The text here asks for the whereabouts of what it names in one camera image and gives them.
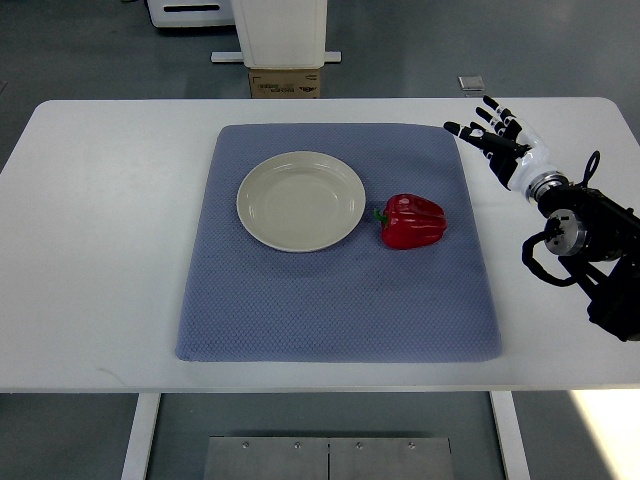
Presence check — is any cardboard box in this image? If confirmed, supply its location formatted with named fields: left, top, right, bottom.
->
left=248, top=69, right=321, bottom=99

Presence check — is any white table leg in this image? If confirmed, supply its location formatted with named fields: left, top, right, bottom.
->
left=490, top=391, right=530, bottom=480
left=121, top=393, right=161, bottom=480

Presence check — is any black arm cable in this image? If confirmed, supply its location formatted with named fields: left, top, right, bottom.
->
left=579, top=150, right=601, bottom=187

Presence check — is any white cabinet with slot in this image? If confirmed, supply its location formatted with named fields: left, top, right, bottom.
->
left=146, top=0, right=234, bottom=28

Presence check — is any blue textured mat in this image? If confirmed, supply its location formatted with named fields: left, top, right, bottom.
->
left=176, top=124, right=502, bottom=363

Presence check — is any white pedestal column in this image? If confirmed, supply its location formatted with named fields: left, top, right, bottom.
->
left=211, top=0, right=342, bottom=69

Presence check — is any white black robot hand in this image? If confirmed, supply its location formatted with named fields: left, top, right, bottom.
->
left=443, top=95, right=552, bottom=194

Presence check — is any cream round plate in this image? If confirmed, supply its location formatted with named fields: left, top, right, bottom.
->
left=236, top=151, right=366, bottom=253

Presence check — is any small grey floor plate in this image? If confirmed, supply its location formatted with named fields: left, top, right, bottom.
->
left=458, top=76, right=486, bottom=92

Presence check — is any white left table leg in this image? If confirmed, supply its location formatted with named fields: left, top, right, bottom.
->
left=121, top=393, right=161, bottom=480

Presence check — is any white right table leg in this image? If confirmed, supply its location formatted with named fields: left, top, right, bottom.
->
left=490, top=391, right=530, bottom=480

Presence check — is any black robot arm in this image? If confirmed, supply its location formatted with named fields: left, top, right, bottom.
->
left=522, top=174, right=639, bottom=342

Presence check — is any red bell pepper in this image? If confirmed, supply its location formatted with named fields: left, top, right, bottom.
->
left=374, top=193, right=448, bottom=250

